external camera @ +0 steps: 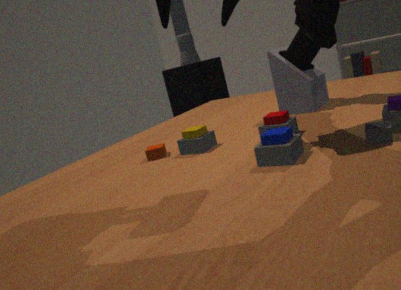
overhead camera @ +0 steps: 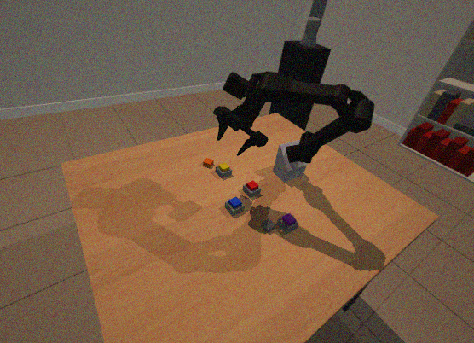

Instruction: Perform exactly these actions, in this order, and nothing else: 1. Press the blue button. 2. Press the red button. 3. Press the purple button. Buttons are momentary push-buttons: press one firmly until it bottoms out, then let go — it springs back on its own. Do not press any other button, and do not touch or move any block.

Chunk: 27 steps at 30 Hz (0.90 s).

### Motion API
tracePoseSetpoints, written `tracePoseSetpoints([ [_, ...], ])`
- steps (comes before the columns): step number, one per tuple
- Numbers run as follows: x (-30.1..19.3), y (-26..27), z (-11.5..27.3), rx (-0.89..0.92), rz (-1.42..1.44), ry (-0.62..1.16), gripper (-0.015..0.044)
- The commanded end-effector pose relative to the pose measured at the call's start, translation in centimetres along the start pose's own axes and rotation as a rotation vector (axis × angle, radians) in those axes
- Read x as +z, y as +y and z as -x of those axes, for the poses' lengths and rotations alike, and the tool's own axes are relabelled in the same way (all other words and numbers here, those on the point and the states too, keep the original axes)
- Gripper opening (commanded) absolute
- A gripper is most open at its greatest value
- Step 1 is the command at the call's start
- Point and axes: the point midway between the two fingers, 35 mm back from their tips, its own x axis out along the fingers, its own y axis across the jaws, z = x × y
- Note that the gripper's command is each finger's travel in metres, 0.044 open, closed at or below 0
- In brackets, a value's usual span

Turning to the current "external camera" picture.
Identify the yellow button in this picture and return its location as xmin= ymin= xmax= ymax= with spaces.
xmin=177 ymin=125 xmax=217 ymax=155

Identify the red button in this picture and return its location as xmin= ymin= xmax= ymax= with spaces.
xmin=258 ymin=110 xmax=299 ymax=135

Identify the purple button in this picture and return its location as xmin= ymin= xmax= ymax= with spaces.
xmin=382 ymin=95 xmax=401 ymax=130

